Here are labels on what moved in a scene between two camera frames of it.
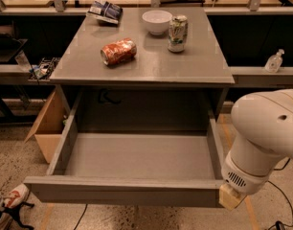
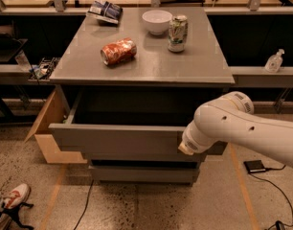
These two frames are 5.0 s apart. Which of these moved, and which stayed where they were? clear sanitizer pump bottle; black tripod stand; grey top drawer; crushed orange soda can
Moved: grey top drawer
Stayed: crushed orange soda can; black tripod stand; clear sanitizer pump bottle
